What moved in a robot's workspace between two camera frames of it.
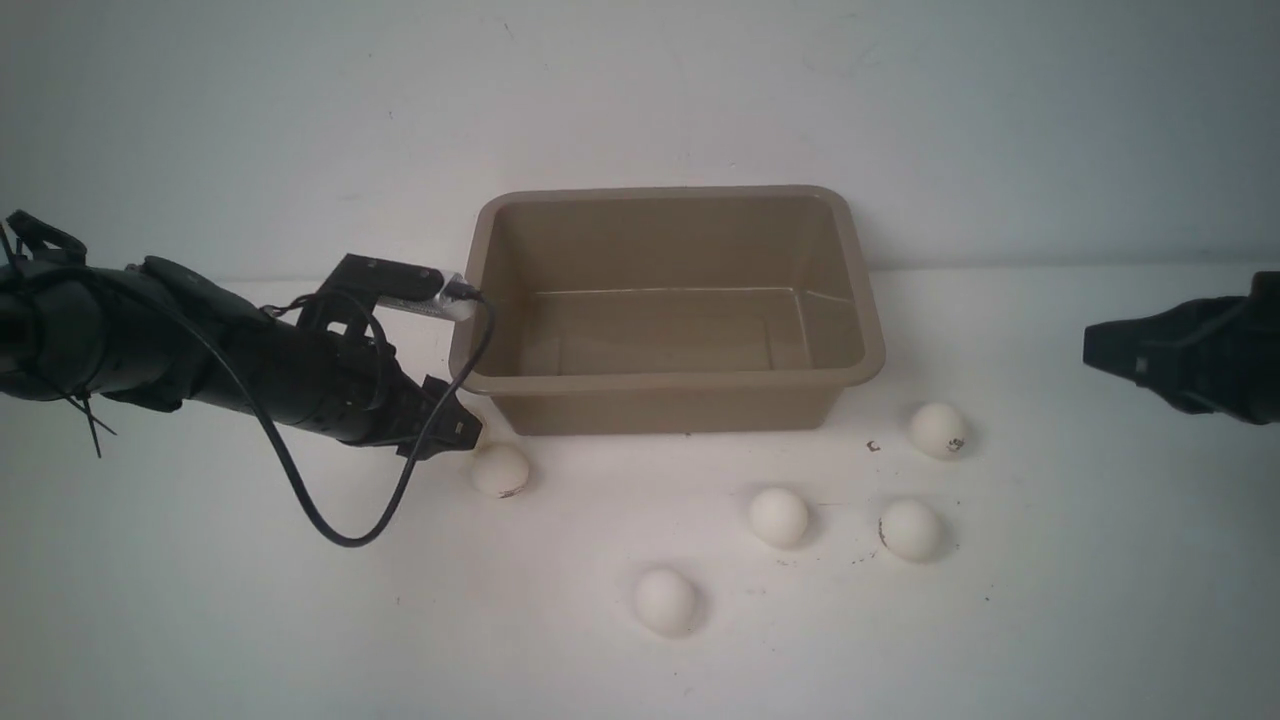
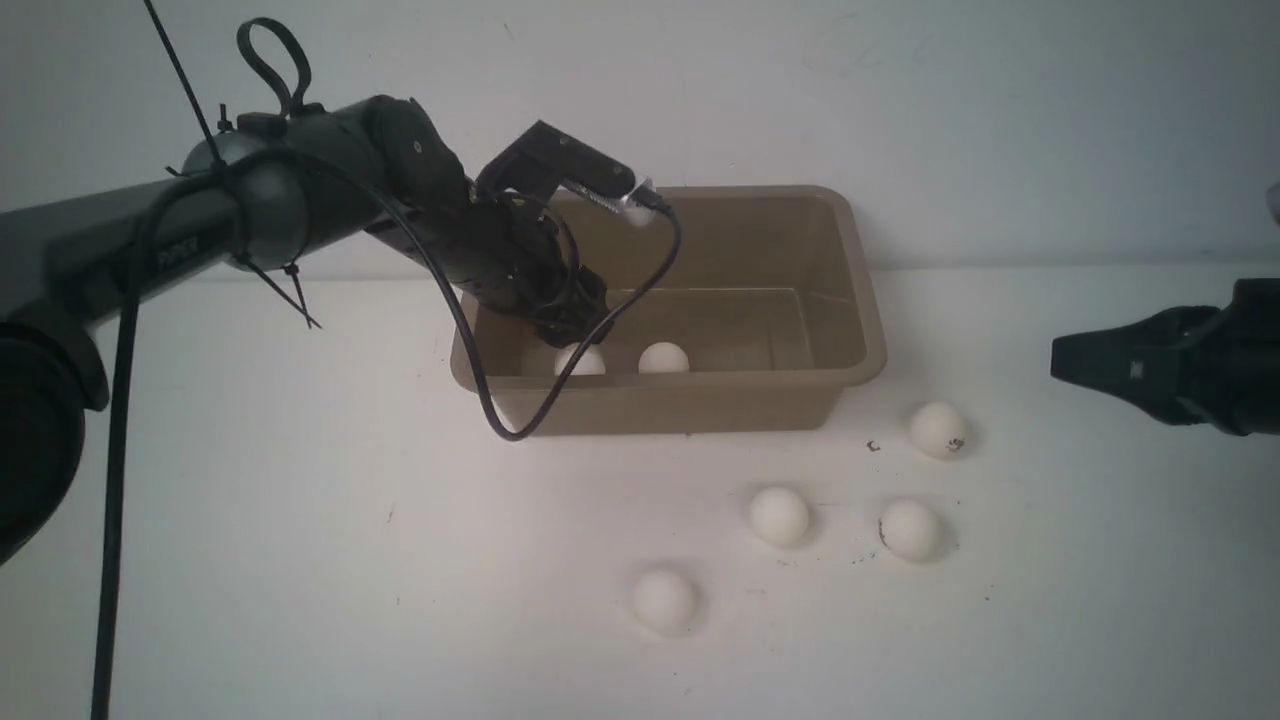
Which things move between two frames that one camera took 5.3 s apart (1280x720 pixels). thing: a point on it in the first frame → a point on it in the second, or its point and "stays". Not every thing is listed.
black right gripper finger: x=1119 y=347 → x=1107 y=361
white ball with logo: x=500 y=470 → x=663 y=357
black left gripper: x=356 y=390 → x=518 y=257
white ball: x=779 y=518 stays
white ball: x=665 y=602 stays
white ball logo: x=937 y=430 stays
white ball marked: x=909 y=530 stays
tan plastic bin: x=667 y=310 stays
